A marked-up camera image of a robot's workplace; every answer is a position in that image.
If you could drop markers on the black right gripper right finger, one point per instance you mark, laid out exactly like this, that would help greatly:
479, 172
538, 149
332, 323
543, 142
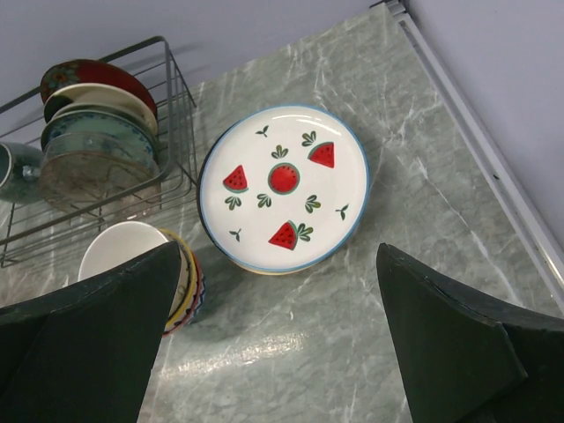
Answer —
465, 356

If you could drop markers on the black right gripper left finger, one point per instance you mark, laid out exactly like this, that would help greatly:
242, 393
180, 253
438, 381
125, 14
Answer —
84, 353

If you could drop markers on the red rimmed cream plate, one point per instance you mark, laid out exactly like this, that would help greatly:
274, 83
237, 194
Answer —
199, 194

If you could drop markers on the white watermelon pattern plate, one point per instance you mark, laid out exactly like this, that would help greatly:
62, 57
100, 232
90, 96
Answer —
285, 188

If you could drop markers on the stacked patterned ceramic bowls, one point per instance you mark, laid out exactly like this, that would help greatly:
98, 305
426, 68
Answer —
124, 241

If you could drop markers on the beige crackle plate in rack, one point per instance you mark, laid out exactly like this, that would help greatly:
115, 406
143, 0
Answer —
76, 180

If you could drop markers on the grey ceramic mug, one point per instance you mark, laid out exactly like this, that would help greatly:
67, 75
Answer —
20, 172

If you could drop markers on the cream plate in rack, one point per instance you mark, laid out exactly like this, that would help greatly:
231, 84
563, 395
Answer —
100, 94

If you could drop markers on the red floral plate in rack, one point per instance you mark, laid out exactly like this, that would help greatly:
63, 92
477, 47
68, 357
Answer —
91, 71

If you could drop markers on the metal wire dish rack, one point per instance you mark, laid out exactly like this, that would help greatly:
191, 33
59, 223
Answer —
30, 233

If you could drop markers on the aluminium table edge rail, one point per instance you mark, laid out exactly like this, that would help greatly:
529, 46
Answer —
545, 252

